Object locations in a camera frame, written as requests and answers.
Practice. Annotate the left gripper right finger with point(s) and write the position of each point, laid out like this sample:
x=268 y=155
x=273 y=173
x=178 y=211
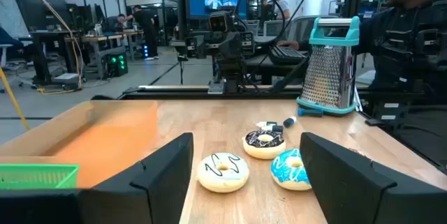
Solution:
x=349 y=196

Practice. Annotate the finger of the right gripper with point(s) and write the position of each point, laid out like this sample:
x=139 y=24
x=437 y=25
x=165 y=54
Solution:
x=195 y=46
x=247 y=43

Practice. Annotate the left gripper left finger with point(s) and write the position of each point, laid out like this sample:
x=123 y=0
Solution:
x=157 y=189

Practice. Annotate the blue iced toy donut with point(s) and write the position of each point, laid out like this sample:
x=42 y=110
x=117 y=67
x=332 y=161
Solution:
x=284 y=178

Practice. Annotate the green plastic basket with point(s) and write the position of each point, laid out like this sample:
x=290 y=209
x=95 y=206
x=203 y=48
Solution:
x=35 y=177

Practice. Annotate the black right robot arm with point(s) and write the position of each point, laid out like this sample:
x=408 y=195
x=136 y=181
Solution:
x=228 y=74

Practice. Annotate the black desk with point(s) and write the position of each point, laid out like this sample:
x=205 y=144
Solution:
x=262 y=68

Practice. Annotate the black keyboard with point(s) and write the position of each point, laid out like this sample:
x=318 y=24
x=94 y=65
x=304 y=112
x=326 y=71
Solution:
x=286 y=54

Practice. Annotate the person's hand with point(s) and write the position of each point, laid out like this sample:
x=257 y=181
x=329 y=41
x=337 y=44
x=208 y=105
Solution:
x=288 y=44

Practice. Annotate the person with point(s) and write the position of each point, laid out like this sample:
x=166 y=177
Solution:
x=282 y=6
x=401 y=42
x=120 y=21
x=143 y=25

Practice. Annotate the computer tower with green lights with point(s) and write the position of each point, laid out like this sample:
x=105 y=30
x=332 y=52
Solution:
x=117 y=65

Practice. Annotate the small dark blue tool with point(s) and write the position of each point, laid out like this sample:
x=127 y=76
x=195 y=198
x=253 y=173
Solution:
x=311 y=112

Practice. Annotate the wooden top desk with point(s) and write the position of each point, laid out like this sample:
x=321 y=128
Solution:
x=101 y=38

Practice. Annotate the black equipment case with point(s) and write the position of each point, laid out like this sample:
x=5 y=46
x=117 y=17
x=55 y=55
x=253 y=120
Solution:
x=419 y=130

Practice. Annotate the black monitor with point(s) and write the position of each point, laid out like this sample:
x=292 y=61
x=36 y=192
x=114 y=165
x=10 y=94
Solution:
x=42 y=13

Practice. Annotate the yellow pole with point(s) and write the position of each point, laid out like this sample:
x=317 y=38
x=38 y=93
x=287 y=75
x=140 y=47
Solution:
x=14 y=100

